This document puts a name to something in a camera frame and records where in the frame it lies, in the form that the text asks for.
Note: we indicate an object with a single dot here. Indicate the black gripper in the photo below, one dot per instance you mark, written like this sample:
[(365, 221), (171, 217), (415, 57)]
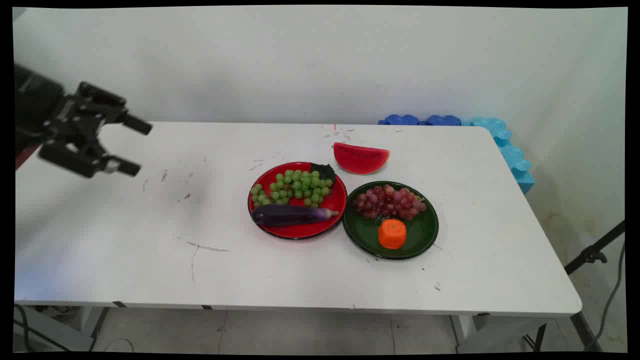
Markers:
[(37, 107)]

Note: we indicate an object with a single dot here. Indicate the purple eggplant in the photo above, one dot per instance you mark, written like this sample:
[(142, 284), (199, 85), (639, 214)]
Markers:
[(290, 215)]

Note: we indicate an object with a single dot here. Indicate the green grape bunch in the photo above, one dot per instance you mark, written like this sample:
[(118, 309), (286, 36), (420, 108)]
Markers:
[(295, 187)]

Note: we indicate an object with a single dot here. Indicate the dark green leafy vegetable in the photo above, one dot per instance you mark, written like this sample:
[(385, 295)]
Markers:
[(324, 171)]

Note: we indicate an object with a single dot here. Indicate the red plate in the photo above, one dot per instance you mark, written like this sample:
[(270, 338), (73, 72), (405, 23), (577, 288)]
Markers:
[(332, 200)]

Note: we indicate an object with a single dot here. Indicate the watermelon slice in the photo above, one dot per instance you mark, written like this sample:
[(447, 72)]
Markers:
[(360, 160)]

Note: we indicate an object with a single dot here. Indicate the purple grape bunch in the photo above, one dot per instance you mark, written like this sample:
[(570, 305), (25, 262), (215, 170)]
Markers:
[(390, 202)]

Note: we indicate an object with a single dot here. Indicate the dark blue foam mat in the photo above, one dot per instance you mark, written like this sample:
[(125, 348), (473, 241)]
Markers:
[(444, 120), (400, 120)]

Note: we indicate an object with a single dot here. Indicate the orange carrot piece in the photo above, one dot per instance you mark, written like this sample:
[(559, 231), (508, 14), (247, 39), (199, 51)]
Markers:
[(392, 234)]

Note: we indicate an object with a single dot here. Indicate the dark green plate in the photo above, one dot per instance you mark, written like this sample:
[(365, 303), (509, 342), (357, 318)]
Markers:
[(420, 235)]

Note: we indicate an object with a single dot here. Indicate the light blue foam mat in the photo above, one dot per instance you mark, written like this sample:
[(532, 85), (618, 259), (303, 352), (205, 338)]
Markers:
[(512, 155)]

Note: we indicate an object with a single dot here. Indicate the black tripod stand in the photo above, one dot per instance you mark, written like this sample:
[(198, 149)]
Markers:
[(592, 254)]

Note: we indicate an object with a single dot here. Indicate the white table leg frame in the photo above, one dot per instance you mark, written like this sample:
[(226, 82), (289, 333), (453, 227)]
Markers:
[(480, 332), (55, 327)]

